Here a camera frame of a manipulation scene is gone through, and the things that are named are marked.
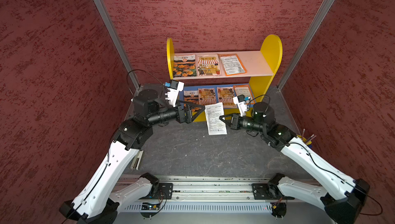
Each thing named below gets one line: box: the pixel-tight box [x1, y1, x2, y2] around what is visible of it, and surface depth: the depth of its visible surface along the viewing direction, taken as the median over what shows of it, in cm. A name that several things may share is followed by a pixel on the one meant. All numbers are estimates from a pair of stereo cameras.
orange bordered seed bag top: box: [217, 53, 248, 77], surface depth 77 cm
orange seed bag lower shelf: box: [232, 84, 256, 105], surface depth 102 cm
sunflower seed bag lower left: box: [198, 87, 217, 106], surface depth 99 cm
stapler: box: [130, 150, 145, 171], surface depth 83 cm
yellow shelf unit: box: [166, 34, 283, 122], surface depth 77 cm
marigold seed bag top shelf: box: [172, 53, 197, 78], surface depth 76 cm
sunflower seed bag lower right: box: [217, 86, 238, 109], surface depth 99 cm
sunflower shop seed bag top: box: [196, 53, 223, 77], surface depth 76 cm
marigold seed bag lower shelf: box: [183, 89, 202, 113], surface depth 97 cm
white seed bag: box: [204, 102, 228, 136], surface depth 70 cm
